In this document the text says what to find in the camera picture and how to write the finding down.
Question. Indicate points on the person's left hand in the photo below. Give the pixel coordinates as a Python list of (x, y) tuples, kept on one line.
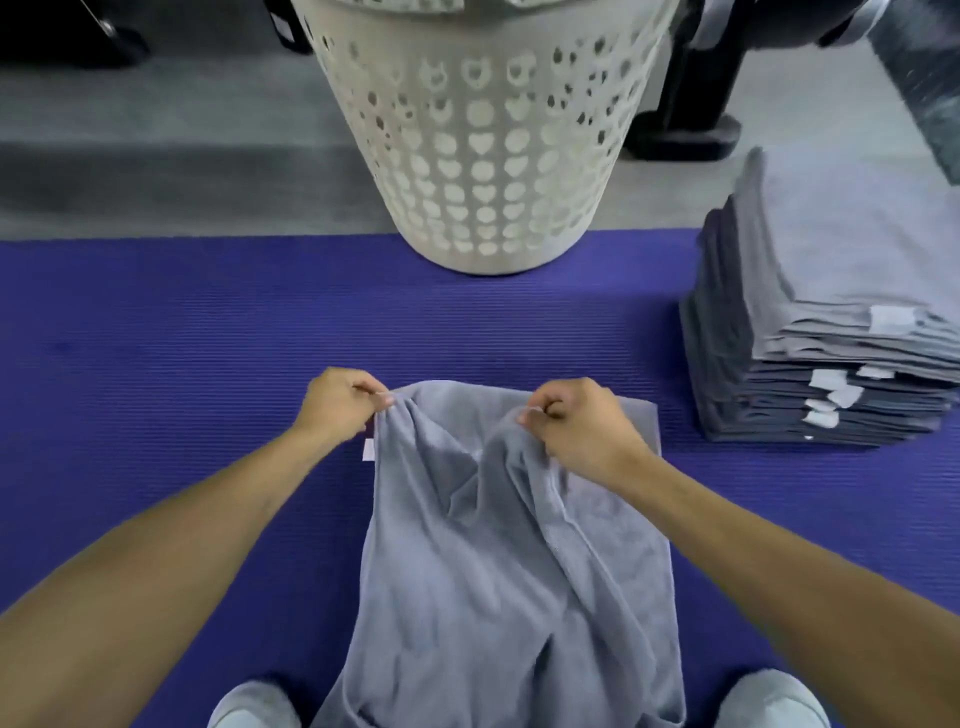
[(334, 405)]

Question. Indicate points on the person's right hand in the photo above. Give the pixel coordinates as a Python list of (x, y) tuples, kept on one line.
[(592, 431)]

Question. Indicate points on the person's right thumb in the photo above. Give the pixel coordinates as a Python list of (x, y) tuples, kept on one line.
[(534, 421)]

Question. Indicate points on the person's left thumb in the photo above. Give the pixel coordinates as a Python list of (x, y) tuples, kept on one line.
[(377, 405)]

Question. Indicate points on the grey towel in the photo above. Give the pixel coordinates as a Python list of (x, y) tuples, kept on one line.
[(495, 555)]

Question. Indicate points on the person's left forearm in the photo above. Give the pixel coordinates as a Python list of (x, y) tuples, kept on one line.
[(150, 570)]

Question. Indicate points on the person's right forearm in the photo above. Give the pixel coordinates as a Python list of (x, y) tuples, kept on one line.
[(795, 592)]

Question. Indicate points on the purple ribbed mat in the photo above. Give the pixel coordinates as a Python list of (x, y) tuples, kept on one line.
[(225, 360)]

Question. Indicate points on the white perforated laundry basket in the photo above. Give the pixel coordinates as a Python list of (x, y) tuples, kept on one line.
[(484, 127)]

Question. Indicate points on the stack of folded grey towels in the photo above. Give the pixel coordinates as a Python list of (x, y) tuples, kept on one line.
[(825, 315)]

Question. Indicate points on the black equipment base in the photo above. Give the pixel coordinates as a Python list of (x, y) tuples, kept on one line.
[(694, 82)]

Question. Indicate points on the black furniture leg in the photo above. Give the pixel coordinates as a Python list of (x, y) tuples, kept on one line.
[(289, 26)]

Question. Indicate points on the black furniture foot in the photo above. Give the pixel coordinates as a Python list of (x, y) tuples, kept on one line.
[(67, 34)]

